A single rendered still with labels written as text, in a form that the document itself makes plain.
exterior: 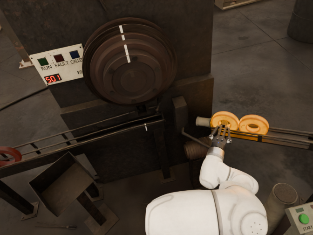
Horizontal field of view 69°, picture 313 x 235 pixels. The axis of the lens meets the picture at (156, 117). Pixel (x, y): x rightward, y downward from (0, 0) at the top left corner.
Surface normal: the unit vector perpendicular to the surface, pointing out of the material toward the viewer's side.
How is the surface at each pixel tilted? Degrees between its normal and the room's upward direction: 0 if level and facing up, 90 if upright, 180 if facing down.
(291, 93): 0
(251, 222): 48
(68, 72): 90
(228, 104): 0
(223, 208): 9
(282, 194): 0
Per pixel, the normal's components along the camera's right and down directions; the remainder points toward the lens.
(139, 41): 0.29, -0.33
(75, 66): 0.20, 0.69
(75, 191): -0.19, -0.63
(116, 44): -0.22, -0.24
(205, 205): 0.04, -0.69
